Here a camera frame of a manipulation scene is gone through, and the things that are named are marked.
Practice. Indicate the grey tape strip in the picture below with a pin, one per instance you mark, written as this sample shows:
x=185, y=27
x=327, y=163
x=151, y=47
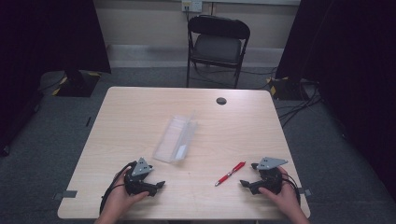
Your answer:
x=65, y=194
x=305, y=192

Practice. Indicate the person's right hand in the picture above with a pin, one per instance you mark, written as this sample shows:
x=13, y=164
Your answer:
x=285, y=194

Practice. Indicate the person's left hand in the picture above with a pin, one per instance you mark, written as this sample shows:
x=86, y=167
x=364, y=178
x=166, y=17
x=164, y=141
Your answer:
x=120, y=200

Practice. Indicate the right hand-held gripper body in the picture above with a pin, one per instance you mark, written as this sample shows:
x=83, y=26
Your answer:
x=270, y=182

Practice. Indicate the red pen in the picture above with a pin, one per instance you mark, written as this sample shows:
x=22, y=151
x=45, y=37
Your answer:
x=230, y=173

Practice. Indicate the white wall socket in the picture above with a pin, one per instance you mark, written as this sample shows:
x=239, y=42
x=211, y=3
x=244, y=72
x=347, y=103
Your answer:
x=192, y=5

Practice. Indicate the clear plastic pencil case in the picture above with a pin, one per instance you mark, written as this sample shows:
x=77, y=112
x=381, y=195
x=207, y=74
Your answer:
x=176, y=140

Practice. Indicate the stand base with yellow tape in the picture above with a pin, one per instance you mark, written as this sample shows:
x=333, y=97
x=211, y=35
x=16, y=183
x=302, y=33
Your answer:
x=74, y=83
x=286, y=87

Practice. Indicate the dark curtain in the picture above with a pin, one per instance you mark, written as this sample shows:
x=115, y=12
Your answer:
x=351, y=62

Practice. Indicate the black folding chair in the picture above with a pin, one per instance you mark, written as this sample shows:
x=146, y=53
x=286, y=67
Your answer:
x=218, y=46

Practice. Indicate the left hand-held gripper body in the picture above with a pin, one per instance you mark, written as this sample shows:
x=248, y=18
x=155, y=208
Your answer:
x=136, y=184

